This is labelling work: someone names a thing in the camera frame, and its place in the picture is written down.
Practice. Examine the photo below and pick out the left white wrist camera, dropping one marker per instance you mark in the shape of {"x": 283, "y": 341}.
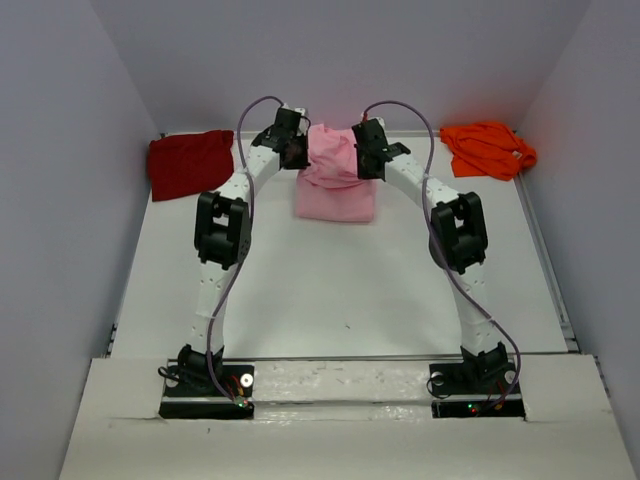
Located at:
{"x": 295, "y": 107}

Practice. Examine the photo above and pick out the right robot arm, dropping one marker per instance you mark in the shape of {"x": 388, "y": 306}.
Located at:
{"x": 458, "y": 239}

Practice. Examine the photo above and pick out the dark red folded t shirt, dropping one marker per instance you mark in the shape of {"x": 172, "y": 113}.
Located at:
{"x": 189, "y": 164}

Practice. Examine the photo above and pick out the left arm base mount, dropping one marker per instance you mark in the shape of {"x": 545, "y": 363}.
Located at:
{"x": 198, "y": 389}

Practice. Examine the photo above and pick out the orange t shirt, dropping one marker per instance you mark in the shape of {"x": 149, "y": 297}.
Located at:
{"x": 487, "y": 149}

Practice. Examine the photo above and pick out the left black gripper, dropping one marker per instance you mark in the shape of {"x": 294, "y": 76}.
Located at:
{"x": 301, "y": 162}

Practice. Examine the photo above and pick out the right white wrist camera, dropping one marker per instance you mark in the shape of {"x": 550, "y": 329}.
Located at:
{"x": 379, "y": 119}

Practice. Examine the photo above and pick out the pink t shirt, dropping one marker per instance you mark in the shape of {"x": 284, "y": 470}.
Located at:
{"x": 329, "y": 189}

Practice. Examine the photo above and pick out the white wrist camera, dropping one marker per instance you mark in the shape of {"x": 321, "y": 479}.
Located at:
{"x": 379, "y": 119}
{"x": 295, "y": 107}

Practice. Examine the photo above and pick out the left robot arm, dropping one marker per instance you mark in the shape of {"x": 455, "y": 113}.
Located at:
{"x": 224, "y": 220}

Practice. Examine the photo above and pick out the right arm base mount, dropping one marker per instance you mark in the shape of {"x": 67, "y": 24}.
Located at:
{"x": 477, "y": 386}

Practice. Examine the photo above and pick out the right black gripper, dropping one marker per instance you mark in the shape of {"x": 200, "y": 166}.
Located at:
{"x": 363, "y": 172}

